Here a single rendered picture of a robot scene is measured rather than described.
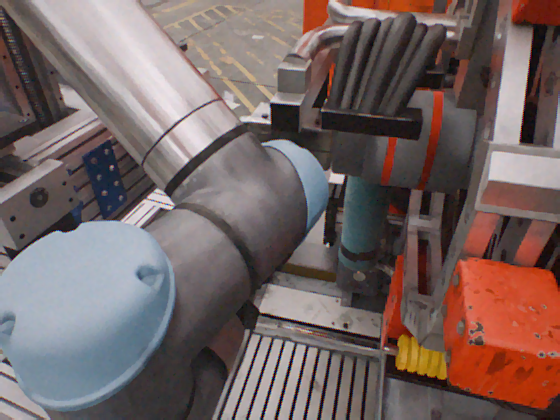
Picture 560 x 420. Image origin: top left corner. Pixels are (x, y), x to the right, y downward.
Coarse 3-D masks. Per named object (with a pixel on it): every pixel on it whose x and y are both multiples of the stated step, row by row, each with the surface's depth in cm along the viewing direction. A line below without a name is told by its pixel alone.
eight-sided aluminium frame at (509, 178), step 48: (528, 48) 32; (480, 144) 34; (528, 144) 32; (432, 192) 83; (480, 192) 32; (528, 192) 31; (432, 240) 76; (480, 240) 34; (528, 240) 33; (432, 288) 67; (432, 336) 43
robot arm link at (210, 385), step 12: (204, 348) 29; (192, 360) 28; (204, 360) 28; (216, 360) 29; (204, 372) 28; (216, 372) 29; (204, 384) 27; (216, 384) 28; (204, 396) 27; (216, 396) 28; (192, 408) 24; (204, 408) 27; (216, 408) 29
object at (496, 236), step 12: (540, 36) 66; (540, 48) 67; (540, 60) 53; (528, 72) 59; (540, 72) 53; (528, 84) 58; (540, 84) 53; (528, 96) 56; (528, 108) 57; (528, 120) 60; (528, 132) 61; (456, 192) 80; (456, 204) 79; (456, 216) 78; (504, 216) 57; (504, 228) 57; (492, 240) 61; (552, 240) 42; (492, 252) 61; (552, 252) 73; (540, 264) 71; (552, 264) 37
